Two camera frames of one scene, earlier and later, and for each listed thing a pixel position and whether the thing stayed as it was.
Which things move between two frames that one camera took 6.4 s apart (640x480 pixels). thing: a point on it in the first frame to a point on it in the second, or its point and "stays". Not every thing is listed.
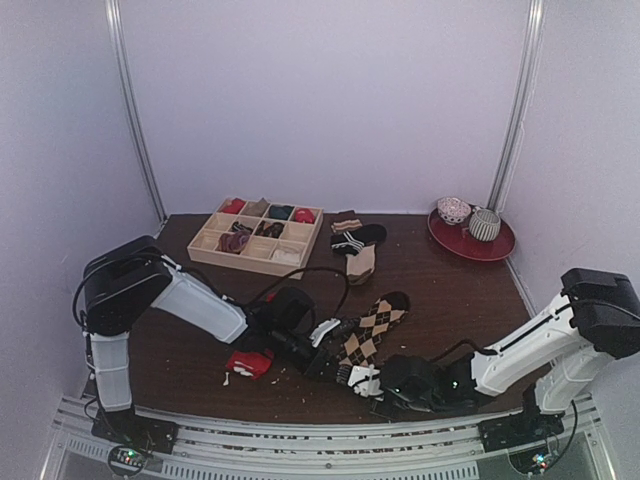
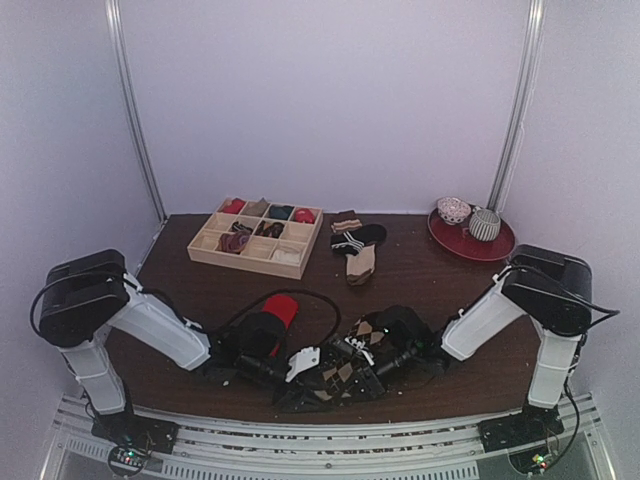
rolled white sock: [286, 257] stays
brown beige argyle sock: [361, 345] to [394, 325]
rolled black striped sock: [240, 227] stays
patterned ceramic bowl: [453, 210] stays
